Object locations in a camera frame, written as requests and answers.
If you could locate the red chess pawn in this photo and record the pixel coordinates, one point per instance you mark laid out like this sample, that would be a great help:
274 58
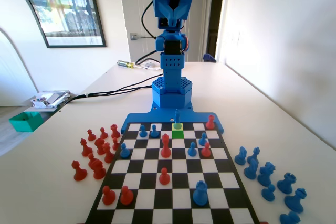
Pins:
164 176
205 150
126 196
103 133
79 172
91 159
108 196
210 123
91 136
115 144

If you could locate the blue chess pawn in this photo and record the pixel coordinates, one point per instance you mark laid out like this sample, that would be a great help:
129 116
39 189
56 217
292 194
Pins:
202 140
192 150
289 218
142 132
268 193
124 151
154 132

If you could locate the red chess rook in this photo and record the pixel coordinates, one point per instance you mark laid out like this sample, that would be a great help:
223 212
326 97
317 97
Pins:
114 131

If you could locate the red chess queen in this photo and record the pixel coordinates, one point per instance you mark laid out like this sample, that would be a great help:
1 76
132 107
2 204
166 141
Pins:
165 146

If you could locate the red chess knight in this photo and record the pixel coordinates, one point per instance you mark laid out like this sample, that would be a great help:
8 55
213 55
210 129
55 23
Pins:
99 145
99 170

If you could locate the red chess bishop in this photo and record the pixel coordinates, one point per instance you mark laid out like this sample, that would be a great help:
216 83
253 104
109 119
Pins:
108 153
85 148

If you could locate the blue chess knight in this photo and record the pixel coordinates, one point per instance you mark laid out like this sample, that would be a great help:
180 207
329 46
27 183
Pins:
241 156
266 174

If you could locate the blue chess rook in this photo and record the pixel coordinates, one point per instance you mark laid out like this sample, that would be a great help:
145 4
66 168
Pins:
200 193
286 183

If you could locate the white door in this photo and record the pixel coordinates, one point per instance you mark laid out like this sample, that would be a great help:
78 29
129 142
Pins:
136 11

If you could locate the blue clamp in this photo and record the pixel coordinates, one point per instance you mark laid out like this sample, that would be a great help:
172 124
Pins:
209 58

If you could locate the white paper sheet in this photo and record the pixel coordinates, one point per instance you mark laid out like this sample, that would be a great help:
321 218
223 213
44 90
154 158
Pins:
151 65

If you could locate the black framed poster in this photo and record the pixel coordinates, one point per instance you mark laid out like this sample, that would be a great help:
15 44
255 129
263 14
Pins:
73 11

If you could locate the pile of papers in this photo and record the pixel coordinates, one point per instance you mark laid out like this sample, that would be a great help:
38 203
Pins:
51 99

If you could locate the black and white chessboard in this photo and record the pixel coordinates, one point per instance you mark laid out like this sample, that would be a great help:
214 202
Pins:
181 166

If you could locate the white arched panel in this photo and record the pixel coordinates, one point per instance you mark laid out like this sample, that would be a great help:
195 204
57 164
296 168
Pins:
13 51

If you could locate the green box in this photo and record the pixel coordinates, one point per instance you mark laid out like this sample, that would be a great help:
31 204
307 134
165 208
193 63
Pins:
25 124

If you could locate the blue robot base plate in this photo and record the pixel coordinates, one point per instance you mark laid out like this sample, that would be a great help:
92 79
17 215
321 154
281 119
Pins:
147 119

